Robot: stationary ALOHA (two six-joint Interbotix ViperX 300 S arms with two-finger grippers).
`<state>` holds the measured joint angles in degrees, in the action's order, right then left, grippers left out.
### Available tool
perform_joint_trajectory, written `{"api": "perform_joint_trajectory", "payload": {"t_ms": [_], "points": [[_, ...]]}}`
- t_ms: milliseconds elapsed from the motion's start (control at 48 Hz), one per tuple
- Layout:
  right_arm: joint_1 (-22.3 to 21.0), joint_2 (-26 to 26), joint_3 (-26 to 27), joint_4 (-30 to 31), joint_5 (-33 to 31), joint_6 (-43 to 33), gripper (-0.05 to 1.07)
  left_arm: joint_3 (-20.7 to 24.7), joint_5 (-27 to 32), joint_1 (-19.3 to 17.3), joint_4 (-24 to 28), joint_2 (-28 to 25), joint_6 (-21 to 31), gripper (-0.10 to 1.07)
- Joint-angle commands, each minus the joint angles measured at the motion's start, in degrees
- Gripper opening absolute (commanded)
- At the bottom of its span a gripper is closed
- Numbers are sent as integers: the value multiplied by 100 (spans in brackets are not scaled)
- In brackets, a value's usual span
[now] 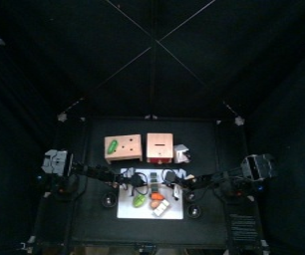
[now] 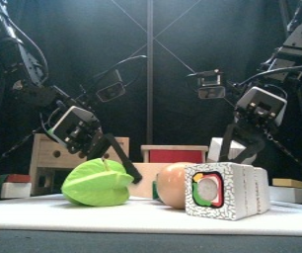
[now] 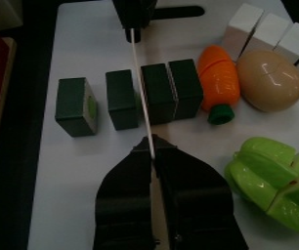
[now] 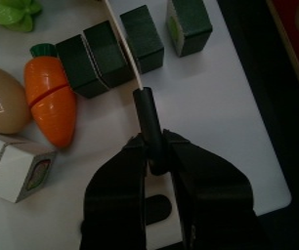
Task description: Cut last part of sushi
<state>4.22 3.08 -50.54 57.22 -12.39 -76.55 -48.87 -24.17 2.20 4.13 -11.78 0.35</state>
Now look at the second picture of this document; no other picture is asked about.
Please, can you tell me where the thin toy sushi roll slice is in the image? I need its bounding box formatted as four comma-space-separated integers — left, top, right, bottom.
252, 166, 271, 215

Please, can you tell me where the large toy sushi roll piece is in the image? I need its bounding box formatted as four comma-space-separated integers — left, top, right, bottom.
182, 161, 257, 221

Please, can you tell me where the white toy block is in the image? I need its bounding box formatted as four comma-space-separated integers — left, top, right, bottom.
205, 136, 257, 166

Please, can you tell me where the green toy star fruit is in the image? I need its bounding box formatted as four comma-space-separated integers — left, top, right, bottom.
60, 157, 136, 208

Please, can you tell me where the wooden box with holes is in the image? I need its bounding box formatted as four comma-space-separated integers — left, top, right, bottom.
27, 132, 132, 197

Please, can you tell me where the beige toy egg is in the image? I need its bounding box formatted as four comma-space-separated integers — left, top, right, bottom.
154, 161, 194, 211

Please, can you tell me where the yellow white toy nigiri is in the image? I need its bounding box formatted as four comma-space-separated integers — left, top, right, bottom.
268, 177, 302, 206

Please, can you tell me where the white cutting board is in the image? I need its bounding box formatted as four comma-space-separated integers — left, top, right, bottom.
0, 193, 302, 237

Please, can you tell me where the red white toy nigiri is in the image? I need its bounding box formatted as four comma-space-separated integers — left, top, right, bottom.
0, 173, 33, 201

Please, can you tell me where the black right camera cable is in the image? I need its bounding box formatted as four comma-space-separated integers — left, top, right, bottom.
237, 61, 302, 87

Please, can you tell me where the black camera cable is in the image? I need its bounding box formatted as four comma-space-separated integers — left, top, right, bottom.
237, 61, 302, 87
92, 54, 149, 87

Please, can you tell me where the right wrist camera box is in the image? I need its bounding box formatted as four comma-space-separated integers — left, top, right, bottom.
194, 68, 228, 101

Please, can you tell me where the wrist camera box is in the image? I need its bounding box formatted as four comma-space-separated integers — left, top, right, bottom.
92, 68, 128, 104
194, 68, 228, 101

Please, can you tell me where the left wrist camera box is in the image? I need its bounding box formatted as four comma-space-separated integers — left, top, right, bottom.
92, 68, 128, 104

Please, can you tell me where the black left camera cable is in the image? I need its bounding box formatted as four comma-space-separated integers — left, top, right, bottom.
92, 54, 149, 87

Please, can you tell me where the grey vertical frame pole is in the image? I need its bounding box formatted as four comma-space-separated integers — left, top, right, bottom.
146, 0, 153, 146

